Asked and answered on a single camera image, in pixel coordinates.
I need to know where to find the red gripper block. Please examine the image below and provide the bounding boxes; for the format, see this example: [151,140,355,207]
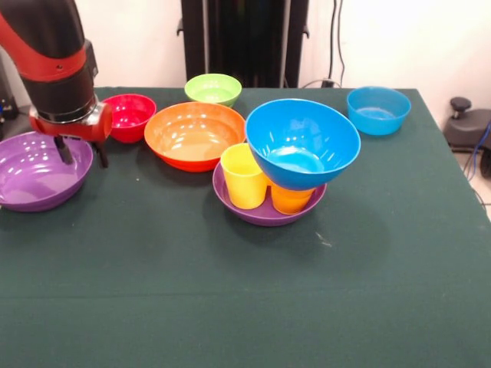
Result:
[29,102,114,169]

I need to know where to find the orange large bowl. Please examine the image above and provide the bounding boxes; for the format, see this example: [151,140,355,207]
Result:
[143,101,247,173]

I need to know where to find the yellow smooth cup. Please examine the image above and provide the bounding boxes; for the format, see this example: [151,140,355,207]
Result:
[220,143,269,210]

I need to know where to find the orange stepped cup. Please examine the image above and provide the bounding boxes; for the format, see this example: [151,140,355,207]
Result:
[270,183,316,215]

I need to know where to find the blue large bowl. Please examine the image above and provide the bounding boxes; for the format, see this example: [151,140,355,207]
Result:
[245,98,362,192]

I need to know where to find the pink-red small bowl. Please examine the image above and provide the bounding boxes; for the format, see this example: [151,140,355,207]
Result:
[101,94,157,144]

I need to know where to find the black equipment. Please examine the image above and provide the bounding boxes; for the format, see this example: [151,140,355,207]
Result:
[0,53,20,123]

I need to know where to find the green small bowl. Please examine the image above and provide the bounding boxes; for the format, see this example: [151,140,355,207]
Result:
[183,73,243,108]

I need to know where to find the black column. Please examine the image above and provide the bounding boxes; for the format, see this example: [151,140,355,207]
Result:
[176,0,310,88]

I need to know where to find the dark green tablecloth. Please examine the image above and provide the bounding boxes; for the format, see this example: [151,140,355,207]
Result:
[0,86,491,368]

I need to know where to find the blue small bowl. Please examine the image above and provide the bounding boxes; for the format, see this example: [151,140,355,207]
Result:
[346,86,412,136]

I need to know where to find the thin black cable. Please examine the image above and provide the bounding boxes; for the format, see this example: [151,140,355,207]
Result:
[328,0,346,88]

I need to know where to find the blue cable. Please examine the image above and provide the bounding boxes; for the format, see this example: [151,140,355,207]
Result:
[473,122,491,169]

